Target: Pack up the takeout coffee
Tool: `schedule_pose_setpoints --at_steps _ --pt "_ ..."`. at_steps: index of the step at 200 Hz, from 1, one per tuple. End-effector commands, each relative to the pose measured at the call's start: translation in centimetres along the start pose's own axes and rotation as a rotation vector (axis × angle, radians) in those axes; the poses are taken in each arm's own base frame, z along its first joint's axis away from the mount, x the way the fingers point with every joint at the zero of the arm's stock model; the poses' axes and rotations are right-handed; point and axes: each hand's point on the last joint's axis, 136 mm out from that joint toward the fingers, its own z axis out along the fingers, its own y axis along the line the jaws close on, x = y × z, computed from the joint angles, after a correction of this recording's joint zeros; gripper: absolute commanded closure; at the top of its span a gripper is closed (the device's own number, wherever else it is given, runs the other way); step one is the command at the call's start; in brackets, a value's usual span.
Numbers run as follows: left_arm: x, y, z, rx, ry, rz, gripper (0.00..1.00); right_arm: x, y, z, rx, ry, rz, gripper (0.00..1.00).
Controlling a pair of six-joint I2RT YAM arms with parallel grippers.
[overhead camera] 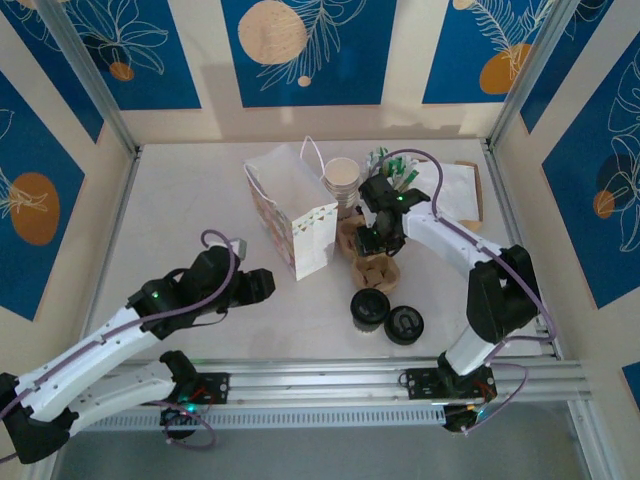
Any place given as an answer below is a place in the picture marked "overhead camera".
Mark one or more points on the white patterned paper bag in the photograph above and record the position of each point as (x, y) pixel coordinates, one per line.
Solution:
(285, 190)

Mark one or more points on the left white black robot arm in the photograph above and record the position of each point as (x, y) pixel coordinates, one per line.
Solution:
(85, 370)

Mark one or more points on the green white stirrer packet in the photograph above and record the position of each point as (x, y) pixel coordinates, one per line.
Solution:
(381, 157)
(398, 171)
(369, 164)
(411, 177)

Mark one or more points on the stack of paper cups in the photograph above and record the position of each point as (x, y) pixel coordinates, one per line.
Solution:
(342, 175)

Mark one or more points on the white paper napkin stack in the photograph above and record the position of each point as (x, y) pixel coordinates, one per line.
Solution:
(455, 185)

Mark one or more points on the black base electronics box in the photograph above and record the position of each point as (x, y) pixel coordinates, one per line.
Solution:
(175, 425)
(457, 420)

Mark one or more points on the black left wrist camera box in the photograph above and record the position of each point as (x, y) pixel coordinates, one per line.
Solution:
(210, 265)

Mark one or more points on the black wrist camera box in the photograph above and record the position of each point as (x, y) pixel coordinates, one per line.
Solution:
(377, 192)
(210, 265)

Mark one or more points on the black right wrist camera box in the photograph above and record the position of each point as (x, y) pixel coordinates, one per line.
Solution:
(377, 192)

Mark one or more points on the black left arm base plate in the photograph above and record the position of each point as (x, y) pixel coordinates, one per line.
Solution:
(215, 387)

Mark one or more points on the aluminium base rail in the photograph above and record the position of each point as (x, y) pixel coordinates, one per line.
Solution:
(325, 380)

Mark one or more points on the aluminium table side rail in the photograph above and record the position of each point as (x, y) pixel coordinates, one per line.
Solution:
(515, 225)
(116, 225)

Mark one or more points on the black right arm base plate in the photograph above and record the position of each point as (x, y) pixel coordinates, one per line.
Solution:
(425, 382)

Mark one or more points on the aluminium frame post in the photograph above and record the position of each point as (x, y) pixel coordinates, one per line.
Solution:
(92, 75)
(530, 75)

